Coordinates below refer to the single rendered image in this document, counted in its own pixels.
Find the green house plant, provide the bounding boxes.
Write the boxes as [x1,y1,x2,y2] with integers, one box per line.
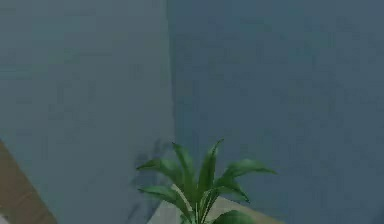
[135,138,278,224]

